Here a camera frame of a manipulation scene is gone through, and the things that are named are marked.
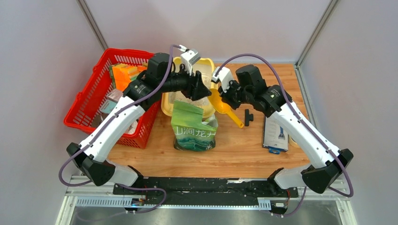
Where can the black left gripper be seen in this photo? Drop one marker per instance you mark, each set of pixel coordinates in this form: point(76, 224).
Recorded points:
point(195, 89)

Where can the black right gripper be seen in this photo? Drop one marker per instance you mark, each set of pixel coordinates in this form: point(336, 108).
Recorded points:
point(225, 96)

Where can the yellow litter scoop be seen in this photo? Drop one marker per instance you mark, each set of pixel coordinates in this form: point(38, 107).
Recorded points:
point(223, 108)

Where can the black bag sealing clip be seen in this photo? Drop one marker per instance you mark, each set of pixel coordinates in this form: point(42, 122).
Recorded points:
point(249, 117)

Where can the green cat litter bag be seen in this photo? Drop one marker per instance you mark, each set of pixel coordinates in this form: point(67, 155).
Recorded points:
point(192, 131)

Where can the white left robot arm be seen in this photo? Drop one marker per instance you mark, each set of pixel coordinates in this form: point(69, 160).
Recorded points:
point(90, 155)

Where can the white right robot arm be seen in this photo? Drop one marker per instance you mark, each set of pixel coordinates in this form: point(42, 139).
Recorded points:
point(327, 161)

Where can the blue razor package box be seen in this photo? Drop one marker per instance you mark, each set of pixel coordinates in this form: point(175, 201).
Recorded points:
point(275, 139)

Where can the pink teal small box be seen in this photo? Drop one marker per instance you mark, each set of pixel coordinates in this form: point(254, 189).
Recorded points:
point(112, 99)

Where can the masking tape roll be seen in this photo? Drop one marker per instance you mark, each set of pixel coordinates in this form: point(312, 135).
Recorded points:
point(292, 142)

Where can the orange sponge pack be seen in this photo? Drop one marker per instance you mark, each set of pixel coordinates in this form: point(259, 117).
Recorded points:
point(122, 74)

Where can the red plastic basket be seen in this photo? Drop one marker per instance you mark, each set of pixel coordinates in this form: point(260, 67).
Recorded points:
point(88, 102)

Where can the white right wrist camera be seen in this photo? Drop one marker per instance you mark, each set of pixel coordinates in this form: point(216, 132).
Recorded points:
point(222, 75)

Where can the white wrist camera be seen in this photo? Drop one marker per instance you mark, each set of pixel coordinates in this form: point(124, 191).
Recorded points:
point(222, 75)
point(188, 58)

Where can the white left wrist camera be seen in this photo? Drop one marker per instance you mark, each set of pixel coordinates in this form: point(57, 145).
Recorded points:
point(188, 58)

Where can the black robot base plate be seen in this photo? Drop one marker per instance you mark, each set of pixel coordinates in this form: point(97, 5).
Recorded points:
point(205, 191)

